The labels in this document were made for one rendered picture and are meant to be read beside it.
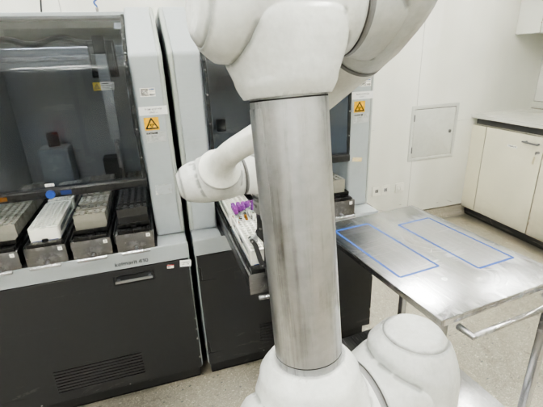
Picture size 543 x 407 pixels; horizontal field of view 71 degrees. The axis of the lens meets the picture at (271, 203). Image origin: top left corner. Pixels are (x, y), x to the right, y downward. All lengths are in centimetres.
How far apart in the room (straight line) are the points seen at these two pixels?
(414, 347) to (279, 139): 40
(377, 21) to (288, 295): 36
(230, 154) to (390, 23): 43
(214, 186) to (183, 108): 66
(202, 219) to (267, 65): 124
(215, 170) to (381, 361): 51
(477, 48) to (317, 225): 320
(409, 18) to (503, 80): 330
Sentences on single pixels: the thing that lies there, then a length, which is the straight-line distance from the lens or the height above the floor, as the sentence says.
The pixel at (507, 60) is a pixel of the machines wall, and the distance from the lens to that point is 384.
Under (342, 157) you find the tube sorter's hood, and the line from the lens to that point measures 171.
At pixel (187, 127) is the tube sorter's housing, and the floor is 117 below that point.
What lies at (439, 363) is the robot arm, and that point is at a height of 95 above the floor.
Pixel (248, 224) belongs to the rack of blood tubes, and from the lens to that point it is 134.
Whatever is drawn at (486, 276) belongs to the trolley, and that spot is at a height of 82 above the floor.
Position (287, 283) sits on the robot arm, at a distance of 51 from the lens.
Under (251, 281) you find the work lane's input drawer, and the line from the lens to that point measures 116.
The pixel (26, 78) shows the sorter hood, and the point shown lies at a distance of 153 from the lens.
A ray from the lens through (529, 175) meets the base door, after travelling 337.
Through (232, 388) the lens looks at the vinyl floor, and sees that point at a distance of 194.
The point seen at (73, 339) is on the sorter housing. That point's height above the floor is 39.
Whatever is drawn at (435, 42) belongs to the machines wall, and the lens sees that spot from 334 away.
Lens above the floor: 141
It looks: 21 degrees down
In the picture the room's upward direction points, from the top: 2 degrees counter-clockwise
